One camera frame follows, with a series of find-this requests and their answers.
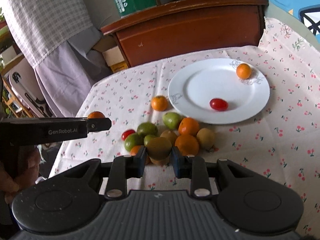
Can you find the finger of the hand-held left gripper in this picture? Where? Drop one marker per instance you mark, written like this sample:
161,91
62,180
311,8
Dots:
100,124

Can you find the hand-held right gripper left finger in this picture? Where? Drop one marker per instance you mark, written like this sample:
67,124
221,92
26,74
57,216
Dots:
141,162

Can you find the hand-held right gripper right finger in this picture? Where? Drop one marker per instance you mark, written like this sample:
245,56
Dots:
176,163

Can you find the mandarin orange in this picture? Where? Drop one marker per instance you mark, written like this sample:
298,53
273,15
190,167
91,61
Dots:
186,145
135,150
243,70
159,103
96,115
188,126

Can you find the brown kiwi fruit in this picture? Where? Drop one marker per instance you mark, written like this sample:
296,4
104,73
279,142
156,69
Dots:
205,138
158,161
170,135
159,148

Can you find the green jujube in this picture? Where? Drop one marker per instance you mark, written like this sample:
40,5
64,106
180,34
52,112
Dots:
149,139
172,120
133,141
147,129

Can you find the red cherry tomato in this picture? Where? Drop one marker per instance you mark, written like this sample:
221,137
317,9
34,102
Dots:
218,104
128,134

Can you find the white plate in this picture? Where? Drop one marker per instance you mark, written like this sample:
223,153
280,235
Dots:
212,85

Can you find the person's left hand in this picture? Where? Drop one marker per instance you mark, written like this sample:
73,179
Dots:
31,165

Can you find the white plastic case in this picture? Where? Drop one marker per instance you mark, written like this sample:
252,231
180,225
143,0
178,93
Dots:
27,90

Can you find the lilac striped cloth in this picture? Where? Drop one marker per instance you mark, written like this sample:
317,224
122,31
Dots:
67,75

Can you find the open cardboard box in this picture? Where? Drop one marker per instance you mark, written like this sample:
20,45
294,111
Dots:
112,55

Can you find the cherry print tablecloth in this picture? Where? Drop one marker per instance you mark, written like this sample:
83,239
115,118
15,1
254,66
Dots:
250,150

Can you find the checkered cloth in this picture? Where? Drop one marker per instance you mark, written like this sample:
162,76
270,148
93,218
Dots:
42,17

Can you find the brown wooden nightstand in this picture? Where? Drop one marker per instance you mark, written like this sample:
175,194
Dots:
187,30

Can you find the grey-green bed sheet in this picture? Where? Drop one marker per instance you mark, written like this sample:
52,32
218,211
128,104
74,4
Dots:
280,15

